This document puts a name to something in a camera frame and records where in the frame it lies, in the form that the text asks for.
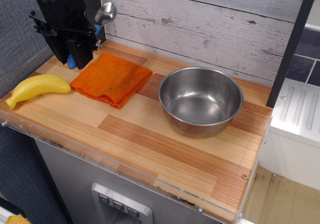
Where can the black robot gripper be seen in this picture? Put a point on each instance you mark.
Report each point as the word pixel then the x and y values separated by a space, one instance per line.
pixel 68 33

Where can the blue handled metal spoon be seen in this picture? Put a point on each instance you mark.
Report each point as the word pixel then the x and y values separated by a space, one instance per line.
pixel 104 15

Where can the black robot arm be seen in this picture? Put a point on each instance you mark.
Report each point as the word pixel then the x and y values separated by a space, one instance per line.
pixel 67 31

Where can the yellow plastic banana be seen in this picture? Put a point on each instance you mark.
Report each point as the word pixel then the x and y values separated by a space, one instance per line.
pixel 37 85

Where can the orange folded cloth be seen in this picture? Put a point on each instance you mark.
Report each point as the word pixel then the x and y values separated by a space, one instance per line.
pixel 111 79

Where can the clear acrylic edge guard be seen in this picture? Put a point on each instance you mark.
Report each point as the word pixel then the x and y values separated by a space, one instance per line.
pixel 211 175

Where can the stainless steel pot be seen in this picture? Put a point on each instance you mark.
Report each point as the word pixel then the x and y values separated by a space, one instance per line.
pixel 199 102

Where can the grey toy fridge cabinet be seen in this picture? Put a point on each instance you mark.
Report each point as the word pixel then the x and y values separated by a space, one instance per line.
pixel 99 190

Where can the yellow object bottom corner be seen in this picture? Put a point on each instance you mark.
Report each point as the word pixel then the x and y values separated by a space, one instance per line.
pixel 17 219

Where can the white toy sink unit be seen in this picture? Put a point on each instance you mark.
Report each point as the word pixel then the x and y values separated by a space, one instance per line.
pixel 291 145

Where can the black left frame post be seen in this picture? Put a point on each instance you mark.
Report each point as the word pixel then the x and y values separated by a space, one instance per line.
pixel 92 6

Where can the black vertical frame post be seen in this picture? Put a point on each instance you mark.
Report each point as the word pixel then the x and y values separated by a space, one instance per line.
pixel 295 36

